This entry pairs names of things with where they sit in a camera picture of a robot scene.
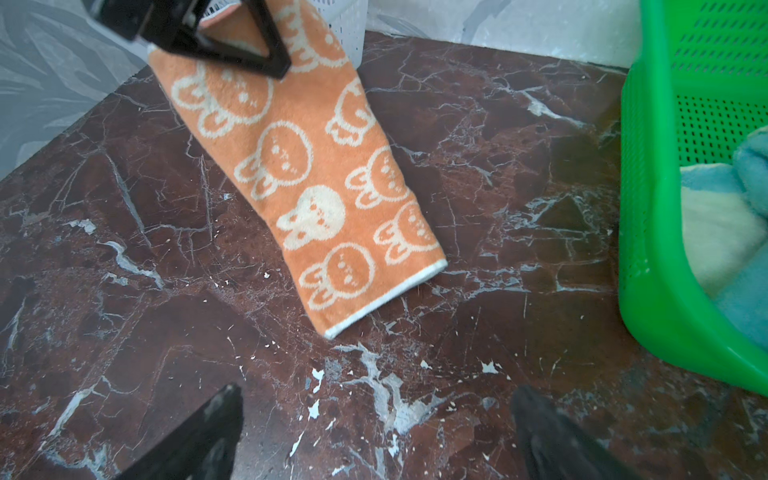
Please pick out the green perforated plastic basket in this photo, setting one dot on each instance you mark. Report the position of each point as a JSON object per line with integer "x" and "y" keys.
{"x": 697, "y": 88}

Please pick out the white perforated plastic basket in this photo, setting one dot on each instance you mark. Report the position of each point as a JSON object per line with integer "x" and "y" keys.
{"x": 347, "y": 19}

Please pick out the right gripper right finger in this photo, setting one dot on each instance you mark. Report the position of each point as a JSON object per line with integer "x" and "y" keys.
{"x": 554, "y": 447}

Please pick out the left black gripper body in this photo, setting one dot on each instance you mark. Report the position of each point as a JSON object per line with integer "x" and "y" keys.
{"x": 129, "y": 19}

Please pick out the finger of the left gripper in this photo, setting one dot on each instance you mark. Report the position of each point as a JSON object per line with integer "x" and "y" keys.
{"x": 176, "y": 28}

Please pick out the light blue towel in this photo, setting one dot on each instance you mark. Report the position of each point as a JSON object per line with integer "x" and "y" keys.
{"x": 724, "y": 226}

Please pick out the cream orange patterned towel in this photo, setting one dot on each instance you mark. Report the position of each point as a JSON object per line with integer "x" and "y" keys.
{"x": 308, "y": 154}

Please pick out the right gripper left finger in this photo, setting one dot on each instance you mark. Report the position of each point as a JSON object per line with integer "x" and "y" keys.
{"x": 202, "y": 447}

